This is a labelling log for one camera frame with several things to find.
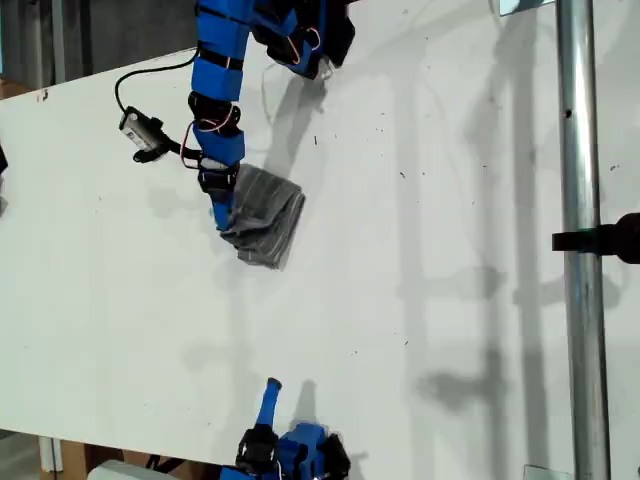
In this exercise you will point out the grey white-striped towel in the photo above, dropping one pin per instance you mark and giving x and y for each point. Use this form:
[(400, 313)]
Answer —
[(270, 220)]

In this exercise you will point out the white box under table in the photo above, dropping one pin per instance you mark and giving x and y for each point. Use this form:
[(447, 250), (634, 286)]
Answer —
[(130, 471)]

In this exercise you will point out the white table leg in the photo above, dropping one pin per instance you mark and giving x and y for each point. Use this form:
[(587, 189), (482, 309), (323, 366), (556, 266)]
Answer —
[(50, 455)]

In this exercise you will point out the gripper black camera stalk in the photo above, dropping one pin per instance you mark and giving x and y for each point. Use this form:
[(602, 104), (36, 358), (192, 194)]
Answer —
[(155, 152)]

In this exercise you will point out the gripper grey camera box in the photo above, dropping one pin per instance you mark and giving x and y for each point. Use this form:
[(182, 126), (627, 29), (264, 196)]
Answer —
[(140, 126)]

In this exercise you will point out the metal bracket plate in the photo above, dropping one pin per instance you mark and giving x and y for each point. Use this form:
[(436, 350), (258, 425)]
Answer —
[(520, 5)]

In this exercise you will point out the steel post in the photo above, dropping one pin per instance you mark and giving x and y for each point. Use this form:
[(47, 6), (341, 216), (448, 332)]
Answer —
[(580, 150)]

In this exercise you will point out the black post clamp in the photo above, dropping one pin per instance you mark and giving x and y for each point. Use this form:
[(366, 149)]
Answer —
[(600, 239)]

